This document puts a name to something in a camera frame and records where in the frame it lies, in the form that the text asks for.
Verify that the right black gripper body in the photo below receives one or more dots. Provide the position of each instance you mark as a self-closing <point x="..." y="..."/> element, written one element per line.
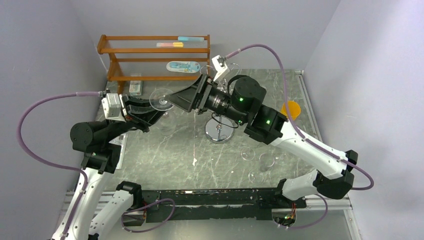
<point x="201" y="94"/>

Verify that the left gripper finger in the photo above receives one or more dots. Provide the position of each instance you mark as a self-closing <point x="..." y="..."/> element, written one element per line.
<point x="145" y="117"/>
<point x="137" y="101"/>

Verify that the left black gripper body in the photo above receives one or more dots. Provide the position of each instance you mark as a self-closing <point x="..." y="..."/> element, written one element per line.
<point x="133" y="122"/>

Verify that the clear wine glass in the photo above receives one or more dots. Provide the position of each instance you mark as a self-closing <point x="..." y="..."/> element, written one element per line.
<point x="248" y="154"/>
<point x="256" y="177"/>
<point x="266" y="161"/>
<point x="159" y="100"/>

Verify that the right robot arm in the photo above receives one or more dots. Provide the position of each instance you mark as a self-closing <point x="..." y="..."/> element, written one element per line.
<point x="331" y="177"/>

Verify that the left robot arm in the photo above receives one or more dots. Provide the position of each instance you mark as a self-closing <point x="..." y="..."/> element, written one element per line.
<point x="100" y="160"/>

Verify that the chrome wine glass rack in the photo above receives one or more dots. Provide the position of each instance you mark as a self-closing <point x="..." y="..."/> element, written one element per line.
<point x="219" y="129"/>

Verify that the orange plastic wine glass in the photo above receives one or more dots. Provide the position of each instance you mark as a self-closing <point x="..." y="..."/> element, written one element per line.
<point x="292" y="109"/>

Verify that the clear wine glass front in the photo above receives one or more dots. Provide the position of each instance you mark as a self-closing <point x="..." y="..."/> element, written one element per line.
<point x="256" y="177"/>

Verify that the small white box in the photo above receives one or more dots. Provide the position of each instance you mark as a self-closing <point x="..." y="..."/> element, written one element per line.
<point x="135" y="88"/>

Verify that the blue toothbrush package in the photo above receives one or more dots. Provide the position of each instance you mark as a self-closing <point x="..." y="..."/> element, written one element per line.
<point x="187" y="67"/>

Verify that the orange wooden shelf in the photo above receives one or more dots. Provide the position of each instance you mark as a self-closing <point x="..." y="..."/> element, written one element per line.
<point x="136" y="58"/>

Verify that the pink yellow case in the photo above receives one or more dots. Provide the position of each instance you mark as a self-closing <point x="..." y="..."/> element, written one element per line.
<point x="170" y="45"/>

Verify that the blue case top shelf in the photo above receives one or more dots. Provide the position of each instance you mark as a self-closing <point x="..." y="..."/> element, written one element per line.
<point x="190" y="39"/>

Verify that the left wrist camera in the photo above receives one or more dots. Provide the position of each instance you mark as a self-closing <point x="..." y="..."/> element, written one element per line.
<point x="112" y="107"/>

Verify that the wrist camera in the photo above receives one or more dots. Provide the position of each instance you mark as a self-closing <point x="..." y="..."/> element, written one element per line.
<point x="112" y="107"/>
<point x="220" y="65"/>

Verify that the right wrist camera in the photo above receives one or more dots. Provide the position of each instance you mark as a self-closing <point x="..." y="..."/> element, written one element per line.
<point x="220" y="65"/>

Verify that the black base frame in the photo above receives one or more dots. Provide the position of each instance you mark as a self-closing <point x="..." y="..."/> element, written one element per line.
<point x="205" y="204"/>

